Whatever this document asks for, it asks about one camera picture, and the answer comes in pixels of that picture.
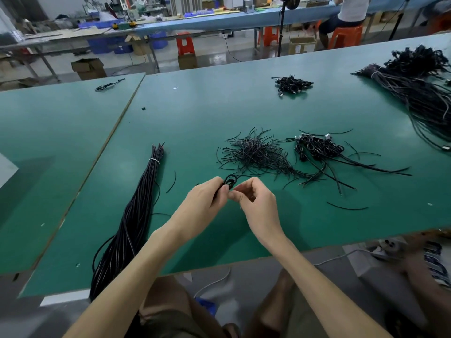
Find person's left hand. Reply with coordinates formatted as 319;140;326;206
163;177;232;244

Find person's left forearm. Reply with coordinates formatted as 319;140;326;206
63;223;187;338

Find black fan on stand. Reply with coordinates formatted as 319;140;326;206
277;0;303;57

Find person's brown shorts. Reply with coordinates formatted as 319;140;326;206
130;277;226;338

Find person's right hand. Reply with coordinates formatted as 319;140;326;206
227;177;286;252

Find long black cable bundle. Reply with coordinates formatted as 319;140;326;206
89;143;166;303

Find orange plastic stool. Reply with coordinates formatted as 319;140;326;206
430;14;451;32
262;26;280;48
327;26;364;50

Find pile of black wire ties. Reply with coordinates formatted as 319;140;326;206
216;128;318;189

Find black tripod stand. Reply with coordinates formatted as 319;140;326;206
389;0;413;41

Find red plastic stool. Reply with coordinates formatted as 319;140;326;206
175;33;196;57

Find large white box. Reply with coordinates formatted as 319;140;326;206
0;153;19;189

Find small cable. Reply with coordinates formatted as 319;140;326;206
95;78;126;93

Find small cardboard box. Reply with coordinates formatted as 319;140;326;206
178;54;198;70

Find person's right leg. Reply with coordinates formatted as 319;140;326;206
402;239;451;338

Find blue plastic item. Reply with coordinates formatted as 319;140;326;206
196;298;218;317

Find small pile of knotted cables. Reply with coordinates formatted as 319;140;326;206
272;75;314;98

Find large heap of black cables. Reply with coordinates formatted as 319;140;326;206
354;45;451;152

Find open cardboard box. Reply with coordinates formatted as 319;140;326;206
71;58;107;81

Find person's right forearm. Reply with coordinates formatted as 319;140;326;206
266;236;392;338

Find long blue workbench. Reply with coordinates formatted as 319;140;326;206
106;0;451;34

